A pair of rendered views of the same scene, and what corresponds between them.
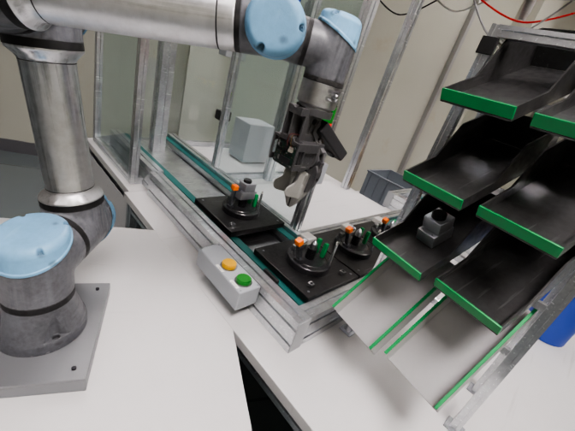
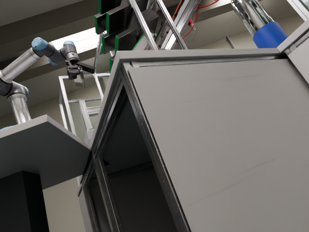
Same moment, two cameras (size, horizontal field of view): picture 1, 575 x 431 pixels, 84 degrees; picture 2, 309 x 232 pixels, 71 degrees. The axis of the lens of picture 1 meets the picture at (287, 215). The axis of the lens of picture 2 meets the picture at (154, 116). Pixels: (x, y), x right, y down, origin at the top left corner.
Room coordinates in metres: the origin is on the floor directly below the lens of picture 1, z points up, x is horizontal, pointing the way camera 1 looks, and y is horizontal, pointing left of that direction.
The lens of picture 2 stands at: (-0.30, -0.70, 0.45)
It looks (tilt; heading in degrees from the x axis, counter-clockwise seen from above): 21 degrees up; 20
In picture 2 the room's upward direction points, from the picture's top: 22 degrees counter-clockwise
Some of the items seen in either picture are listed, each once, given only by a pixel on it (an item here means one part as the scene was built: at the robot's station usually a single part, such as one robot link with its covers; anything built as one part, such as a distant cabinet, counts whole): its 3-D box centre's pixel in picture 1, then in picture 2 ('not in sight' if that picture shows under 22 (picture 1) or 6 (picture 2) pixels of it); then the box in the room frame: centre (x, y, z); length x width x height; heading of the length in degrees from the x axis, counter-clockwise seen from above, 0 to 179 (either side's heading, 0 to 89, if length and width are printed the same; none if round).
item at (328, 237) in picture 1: (356, 238); not in sight; (1.04, -0.26, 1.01); 0.24 x 0.24 x 0.13; 50
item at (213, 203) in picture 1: (240, 212); not in sight; (1.05, 0.17, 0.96); 0.24 x 0.24 x 0.02; 50
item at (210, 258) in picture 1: (226, 274); (91, 140); (0.72, 0.11, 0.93); 0.21 x 0.07 x 0.06; 50
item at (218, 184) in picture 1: (248, 228); not in sight; (1.04, 0.12, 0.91); 0.84 x 0.28 x 0.10; 50
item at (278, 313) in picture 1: (210, 239); not in sight; (0.89, 0.22, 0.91); 0.89 x 0.06 x 0.11; 50
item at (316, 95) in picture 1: (319, 96); (72, 58); (0.63, 0.01, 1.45); 0.08 x 0.08 x 0.05
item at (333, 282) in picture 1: (311, 250); not in sight; (0.85, -0.10, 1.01); 0.24 x 0.24 x 0.13; 50
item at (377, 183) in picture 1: (402, 195); not in sight; (2.80, -0.93, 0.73); 0.62 x 0.42 x 0.23; 50
